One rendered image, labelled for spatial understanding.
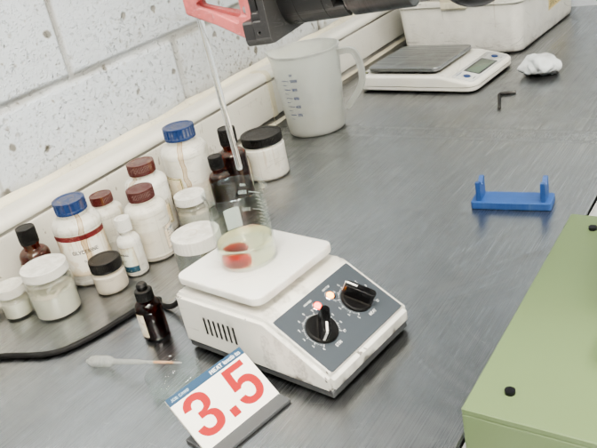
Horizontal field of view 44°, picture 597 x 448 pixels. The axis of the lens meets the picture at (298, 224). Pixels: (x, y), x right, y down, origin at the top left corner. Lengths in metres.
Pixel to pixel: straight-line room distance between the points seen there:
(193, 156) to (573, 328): 0.64
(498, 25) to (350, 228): 0.79
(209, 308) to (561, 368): 0.34
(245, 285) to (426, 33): 1.11
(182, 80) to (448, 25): 0.66
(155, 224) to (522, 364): 0.55
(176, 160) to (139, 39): 0.24
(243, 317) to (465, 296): 0.24
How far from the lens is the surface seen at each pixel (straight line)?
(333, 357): 0.68
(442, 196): 1.03
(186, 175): 1.10
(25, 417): 0.81
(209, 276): 0.75
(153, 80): 1.25
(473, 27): 1.68
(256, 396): 0.70
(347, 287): 0.72
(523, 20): 1.65
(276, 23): 0.60
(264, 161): 1.16
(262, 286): 0.70
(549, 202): 0.96
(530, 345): 0.63
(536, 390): 0.59
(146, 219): 0.98
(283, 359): 0.70
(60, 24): 1.14
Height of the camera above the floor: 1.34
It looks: 25 degrees down
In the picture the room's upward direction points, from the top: 12 degrees counter-clockwise
